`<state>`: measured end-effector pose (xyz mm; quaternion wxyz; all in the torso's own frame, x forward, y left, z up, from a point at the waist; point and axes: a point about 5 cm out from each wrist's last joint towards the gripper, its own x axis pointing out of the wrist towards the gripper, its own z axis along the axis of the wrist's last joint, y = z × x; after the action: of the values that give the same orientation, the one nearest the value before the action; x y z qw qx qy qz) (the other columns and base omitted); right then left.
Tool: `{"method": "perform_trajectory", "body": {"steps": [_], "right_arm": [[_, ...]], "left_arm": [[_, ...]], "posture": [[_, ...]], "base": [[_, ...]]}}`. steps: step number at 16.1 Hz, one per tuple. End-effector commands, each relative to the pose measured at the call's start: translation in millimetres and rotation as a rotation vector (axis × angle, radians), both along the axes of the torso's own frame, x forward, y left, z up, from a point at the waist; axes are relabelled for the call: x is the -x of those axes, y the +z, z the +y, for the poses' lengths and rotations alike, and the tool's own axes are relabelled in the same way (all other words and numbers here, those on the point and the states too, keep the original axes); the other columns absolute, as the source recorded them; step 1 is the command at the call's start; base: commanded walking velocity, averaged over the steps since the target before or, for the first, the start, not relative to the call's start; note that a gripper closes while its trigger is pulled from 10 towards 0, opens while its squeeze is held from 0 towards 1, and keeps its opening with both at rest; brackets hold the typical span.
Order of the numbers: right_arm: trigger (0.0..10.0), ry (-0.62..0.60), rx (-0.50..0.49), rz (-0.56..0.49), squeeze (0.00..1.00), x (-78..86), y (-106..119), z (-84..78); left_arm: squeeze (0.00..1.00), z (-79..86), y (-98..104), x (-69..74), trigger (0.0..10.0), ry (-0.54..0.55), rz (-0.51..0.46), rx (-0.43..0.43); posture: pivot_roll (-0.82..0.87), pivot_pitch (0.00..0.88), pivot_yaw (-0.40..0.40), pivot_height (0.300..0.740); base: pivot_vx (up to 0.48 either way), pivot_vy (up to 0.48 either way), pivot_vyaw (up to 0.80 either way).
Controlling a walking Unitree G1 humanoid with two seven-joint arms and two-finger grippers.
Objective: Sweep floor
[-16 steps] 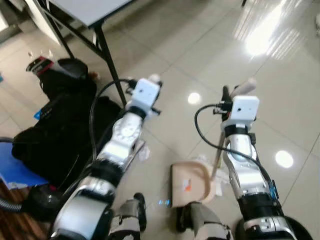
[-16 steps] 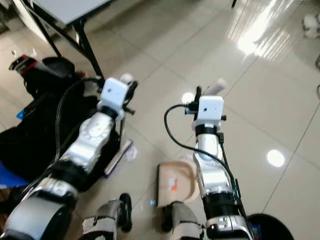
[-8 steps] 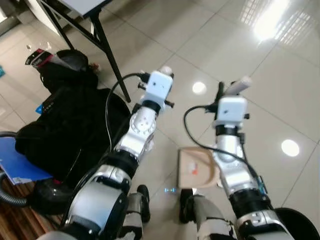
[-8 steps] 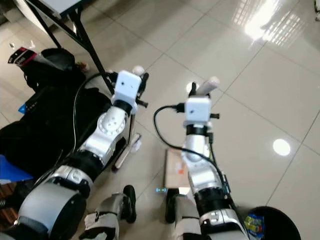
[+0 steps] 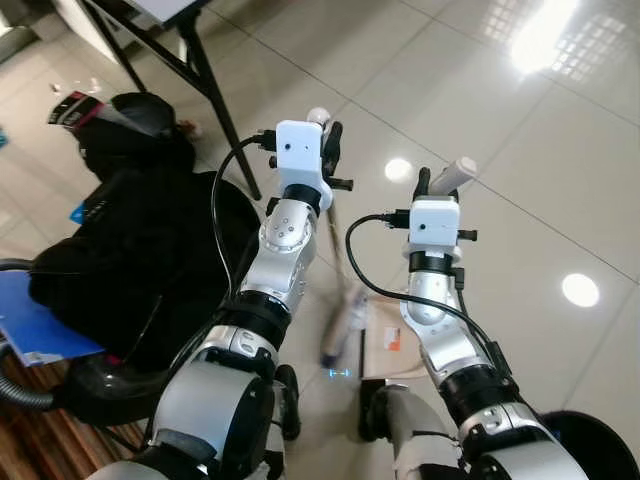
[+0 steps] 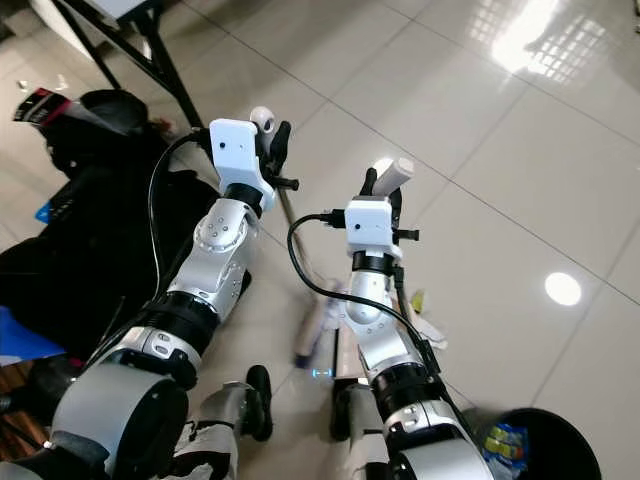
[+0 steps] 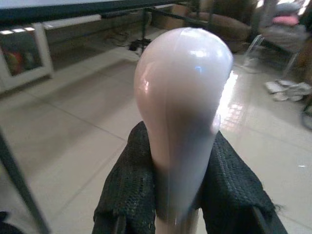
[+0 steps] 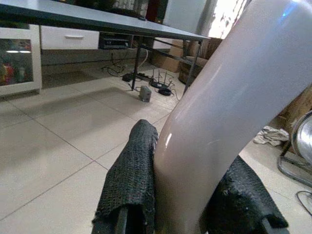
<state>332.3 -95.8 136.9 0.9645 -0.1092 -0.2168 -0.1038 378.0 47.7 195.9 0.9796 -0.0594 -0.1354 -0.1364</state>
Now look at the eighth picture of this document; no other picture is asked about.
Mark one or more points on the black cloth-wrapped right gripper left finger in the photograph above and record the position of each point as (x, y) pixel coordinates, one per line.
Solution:
(131, 175)

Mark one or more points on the metal floor fan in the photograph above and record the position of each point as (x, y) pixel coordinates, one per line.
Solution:
(298, 151)

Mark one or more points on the small grey box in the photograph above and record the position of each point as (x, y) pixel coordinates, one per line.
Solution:
(145, 93)

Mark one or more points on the brown wicker basket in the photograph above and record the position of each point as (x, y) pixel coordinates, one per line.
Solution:
(192, 65)

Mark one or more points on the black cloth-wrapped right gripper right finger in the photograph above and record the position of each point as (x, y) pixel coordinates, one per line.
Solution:
(243, 195)

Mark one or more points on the dark grey table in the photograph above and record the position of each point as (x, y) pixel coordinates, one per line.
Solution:
(102, 22)

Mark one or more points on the brown cardboard box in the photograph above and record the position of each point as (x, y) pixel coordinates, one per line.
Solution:
(168, 57)

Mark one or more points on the white tv cabinet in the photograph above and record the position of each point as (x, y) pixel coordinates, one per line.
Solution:
(20, 58)

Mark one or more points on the black power strip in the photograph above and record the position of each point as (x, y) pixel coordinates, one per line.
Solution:
(136, 76)

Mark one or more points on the black media player box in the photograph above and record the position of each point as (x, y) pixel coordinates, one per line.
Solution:
(114, 42)

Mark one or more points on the black wifi router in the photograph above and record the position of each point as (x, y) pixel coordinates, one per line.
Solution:
(165, 90)
(157, 81)

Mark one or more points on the white cabinet drawer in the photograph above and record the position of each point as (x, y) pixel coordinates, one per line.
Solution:
(69, 37)

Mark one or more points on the white crumpled cloth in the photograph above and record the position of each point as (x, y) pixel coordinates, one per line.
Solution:
(271, 136)

